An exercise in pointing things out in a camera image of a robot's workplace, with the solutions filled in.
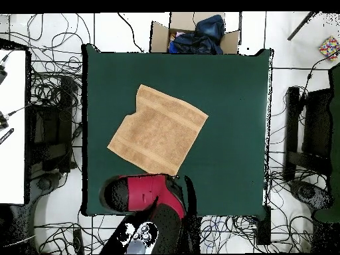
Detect dark green table cloth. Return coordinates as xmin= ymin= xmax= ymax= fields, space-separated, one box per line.
xmin=313 ymin=63 xmax=340 ymax=224
xmin=80 ymin=43 xmax=274 ymax=221

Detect multicoloured patterned box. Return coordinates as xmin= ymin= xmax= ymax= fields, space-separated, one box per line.
xmin=318 ymin=35 xmax=340 ymax=61

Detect black device on desk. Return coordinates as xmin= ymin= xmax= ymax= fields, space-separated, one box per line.
xmin=0 ymin=63 xmax=9 ymax=86

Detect tan terry towel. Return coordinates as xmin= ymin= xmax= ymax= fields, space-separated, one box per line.
xmin=106 ymin=84 xmax=209 ymax=177

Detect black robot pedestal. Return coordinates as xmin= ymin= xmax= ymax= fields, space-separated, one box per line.
xmin=185 ymin=216 xmax=203 ymax=254

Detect dark blue laundry pile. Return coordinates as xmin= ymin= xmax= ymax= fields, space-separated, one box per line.
xmin=167 ymin=14 xmax=226 ymax=55

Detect black round stand base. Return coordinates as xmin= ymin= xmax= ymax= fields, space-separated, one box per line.
xmin=289 ymin=179 xmax=333 ymax=213

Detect black rectangular block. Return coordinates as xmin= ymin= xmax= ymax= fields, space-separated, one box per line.
xmin=256 ymin=204 xmax=272 ymax=246

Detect white desk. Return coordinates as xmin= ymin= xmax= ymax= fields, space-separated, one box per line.
xmin=0 ymin=48 xmax=27 ymax=205

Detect tangled black cables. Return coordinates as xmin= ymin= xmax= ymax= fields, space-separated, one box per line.
xmin=26 ymin=13 xmax=92 ymax=107
xmin=201 ymin=214 xmax=314 ymax=254

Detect brown cardboard box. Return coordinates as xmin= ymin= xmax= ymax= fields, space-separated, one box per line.
xmin=149 ymin=11 xmax=241 ymax=55

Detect grey metal bar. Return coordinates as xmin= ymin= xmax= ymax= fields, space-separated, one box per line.
xmin=287 ymin=11 xmax=315 ymax=41

